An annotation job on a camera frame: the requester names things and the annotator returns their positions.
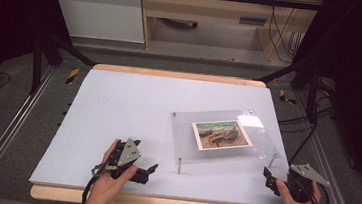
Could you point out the light wooden desk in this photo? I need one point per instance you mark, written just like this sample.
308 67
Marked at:
204 9

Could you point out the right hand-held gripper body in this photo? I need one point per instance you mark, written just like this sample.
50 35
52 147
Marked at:
306 172

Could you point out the yellow clamp right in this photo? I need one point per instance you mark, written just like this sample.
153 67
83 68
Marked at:
283 96

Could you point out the white table board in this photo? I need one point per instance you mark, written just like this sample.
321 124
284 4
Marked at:
118 109

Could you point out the clear acrylic photo frame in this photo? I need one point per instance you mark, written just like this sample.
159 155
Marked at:
182 132

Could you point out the white cabinet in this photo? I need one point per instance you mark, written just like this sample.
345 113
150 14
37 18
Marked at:
100 14

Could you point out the yellow clamp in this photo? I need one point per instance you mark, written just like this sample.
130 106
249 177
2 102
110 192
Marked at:
283 96
72 76

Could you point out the aluminium floor rail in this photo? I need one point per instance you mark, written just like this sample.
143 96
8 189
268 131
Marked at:
333 170
8 132

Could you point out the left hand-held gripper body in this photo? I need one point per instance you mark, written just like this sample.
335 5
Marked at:
128 154

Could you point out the person's left hand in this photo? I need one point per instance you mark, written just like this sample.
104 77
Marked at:
103 188

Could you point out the yellow clamp left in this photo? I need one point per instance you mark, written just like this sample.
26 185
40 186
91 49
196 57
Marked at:
72 76

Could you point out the painted boats picture card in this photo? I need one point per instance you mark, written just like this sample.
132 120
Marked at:
222 135

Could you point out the black metal stand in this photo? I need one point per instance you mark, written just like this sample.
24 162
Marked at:
312 94
37 68

